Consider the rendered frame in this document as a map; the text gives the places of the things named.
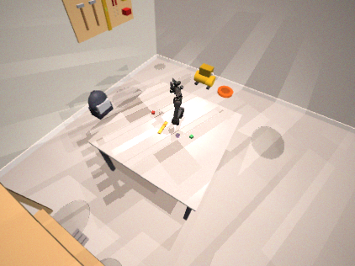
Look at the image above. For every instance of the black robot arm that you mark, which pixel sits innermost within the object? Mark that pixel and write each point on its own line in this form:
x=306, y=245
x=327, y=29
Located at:
x=178, y=111

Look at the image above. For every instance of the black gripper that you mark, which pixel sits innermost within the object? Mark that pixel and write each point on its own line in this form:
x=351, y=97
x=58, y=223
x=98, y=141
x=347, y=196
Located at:
x=175, y=87

